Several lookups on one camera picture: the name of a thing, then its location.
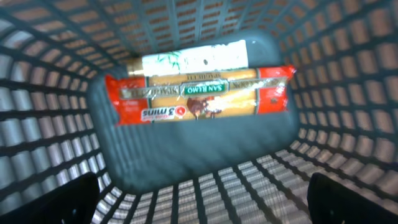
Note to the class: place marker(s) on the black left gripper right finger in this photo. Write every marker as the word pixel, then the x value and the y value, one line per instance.
pixel 330 202

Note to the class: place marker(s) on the white Pantene tube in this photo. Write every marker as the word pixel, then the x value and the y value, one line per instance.
pixel 208 58

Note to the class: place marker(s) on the red San Remo spaghetti pack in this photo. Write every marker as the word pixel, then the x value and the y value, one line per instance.
pixel 210 95

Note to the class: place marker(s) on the grey plastic mesh basket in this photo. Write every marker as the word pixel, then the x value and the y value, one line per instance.
pixel 57 122

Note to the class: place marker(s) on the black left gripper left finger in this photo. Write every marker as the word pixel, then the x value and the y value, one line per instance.
pixel 74 202

